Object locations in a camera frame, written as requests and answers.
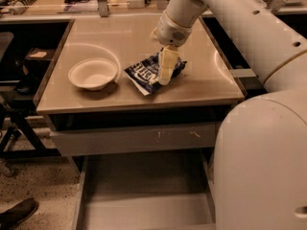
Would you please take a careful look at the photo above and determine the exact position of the closed grey top drawer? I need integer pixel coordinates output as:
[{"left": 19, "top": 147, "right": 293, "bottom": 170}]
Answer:
[{"left": 50, "top": 122, "right": 221, "bottom": 156}]

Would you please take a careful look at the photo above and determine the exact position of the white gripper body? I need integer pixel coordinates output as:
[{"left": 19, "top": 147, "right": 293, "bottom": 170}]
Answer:
[{"left": 156, "top": 11, "right": 192, "bottom": 47}]

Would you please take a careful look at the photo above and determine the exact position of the dark shoe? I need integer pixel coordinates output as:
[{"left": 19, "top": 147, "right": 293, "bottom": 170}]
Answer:
[{"left": 0, "top": 197, "right": 38, "bottom": 230}]

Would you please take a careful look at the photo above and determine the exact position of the white paper bowl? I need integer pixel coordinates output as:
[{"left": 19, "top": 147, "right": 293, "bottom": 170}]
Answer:
[{"left": 68, "top": 58, "right": 118, "bottom": 91}]

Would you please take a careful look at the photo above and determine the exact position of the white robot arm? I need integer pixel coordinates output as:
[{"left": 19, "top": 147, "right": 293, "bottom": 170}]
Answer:
[{"left": 156, "top": 0, "right": 307, "bottom": 230}]

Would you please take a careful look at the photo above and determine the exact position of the blue chip bag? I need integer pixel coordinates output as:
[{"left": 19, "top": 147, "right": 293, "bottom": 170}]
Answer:
[{"left": 124, "top": 51, "right": 188, "bottom": 97}]

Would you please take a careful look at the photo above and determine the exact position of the open grey middle drawer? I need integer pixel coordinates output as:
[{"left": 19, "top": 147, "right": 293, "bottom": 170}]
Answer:
[{"left": 72, "top": 150, "right": 216, "bottom": 230}]

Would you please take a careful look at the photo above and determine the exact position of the black chair base left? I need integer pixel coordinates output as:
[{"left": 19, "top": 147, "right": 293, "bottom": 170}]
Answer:
[{"left": 0, "top": 32, "right": 61, "bottom": 177}]

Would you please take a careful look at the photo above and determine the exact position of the grey drawer cabinet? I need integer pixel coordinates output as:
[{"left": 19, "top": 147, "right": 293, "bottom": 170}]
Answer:
[{"left": 33, "top": 13, "right": 248, "bottom": 230}]

